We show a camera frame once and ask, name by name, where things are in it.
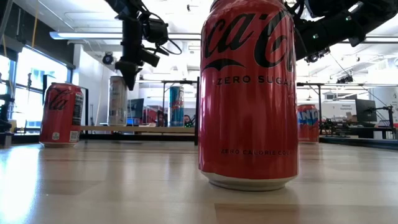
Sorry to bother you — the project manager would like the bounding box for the tall white slim can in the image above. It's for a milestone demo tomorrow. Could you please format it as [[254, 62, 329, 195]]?
[[107, 75, 129, 127]]

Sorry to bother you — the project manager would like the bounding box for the black ceiling spotlight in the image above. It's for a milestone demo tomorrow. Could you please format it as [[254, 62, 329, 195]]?
[[304, 46, 331, 63], [335, 74, 354, 85]]

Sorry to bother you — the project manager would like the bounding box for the person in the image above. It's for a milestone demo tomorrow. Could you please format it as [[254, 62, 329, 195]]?
[[183, 114, 196, 128]]

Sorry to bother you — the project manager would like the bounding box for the dark workstation table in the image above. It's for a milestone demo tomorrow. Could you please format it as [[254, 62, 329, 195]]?
[[320, 126, 398, 140]]

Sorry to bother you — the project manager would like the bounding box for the blue silver Red Bull can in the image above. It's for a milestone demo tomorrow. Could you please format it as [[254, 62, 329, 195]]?
[[169, 86, 185, 128]]

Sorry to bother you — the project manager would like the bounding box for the long ceiling light strip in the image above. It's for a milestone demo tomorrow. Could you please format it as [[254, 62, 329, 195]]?
[[49, 30, 202, 40], [363, 35, 398, 44]]

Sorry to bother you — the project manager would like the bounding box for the red blue Fanta can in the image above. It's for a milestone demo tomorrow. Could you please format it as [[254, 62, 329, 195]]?
[[297, 104, 320, 144]]

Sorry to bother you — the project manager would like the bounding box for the computer monitor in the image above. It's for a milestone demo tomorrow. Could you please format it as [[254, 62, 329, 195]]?
[[127, 98, 146, 127], [355, 98, 378, 123]]

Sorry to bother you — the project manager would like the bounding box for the red background equipment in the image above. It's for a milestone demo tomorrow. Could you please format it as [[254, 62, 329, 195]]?
[[142, 107, 160, 126]]

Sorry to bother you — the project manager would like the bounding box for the black aluminium table frame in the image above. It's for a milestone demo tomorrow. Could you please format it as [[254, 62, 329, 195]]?
[[12, 74, 398, 151]]

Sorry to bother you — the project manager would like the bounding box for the black metal stand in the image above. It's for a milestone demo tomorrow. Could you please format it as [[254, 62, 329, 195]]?
[[0, 77, 21, 149]]

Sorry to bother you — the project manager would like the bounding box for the wooden shelf board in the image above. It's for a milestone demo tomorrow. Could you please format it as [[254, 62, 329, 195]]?
[[79, 125, 197, 136]]

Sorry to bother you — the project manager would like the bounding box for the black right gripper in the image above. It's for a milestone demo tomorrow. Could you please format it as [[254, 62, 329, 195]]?
[[294, 14, 355, 62]]

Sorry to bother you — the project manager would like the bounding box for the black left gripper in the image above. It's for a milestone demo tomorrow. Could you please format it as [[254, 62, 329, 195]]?
[[114, 15, 170, 91]]

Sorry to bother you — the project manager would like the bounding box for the red Coca-Cola Zero Sugar can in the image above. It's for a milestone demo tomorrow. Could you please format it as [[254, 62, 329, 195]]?
[[198, 0, 300, 192]]

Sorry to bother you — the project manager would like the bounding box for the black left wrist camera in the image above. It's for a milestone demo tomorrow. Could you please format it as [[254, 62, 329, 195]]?
[[139, 47, 161, 68]]

